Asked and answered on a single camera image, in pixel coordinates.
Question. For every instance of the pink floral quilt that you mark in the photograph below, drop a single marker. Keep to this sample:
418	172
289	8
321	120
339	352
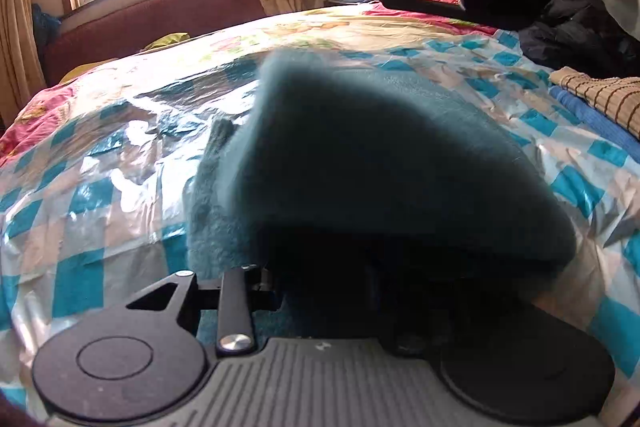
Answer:
45	107

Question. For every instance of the maroon headboard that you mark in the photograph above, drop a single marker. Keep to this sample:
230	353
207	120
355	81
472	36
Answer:
150	17

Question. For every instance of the beige checked cloth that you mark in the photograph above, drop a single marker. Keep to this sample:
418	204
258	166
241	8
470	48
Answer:
610	99

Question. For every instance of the black jacket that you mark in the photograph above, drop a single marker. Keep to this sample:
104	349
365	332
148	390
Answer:
575	42

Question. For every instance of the blue towel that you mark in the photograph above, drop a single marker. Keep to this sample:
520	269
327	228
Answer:
580	107

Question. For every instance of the dark blue cloth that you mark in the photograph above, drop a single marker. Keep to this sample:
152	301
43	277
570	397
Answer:
46	27

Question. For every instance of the teal towel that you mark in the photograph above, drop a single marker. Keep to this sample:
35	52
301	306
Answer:
375	147

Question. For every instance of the yellow-green pillow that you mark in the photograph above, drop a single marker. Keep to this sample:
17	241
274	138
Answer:
167	41

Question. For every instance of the blue checked plastic sheet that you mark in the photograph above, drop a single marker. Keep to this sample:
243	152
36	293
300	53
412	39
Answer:
100	187

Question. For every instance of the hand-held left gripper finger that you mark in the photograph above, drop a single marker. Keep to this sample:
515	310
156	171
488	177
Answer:
235	302

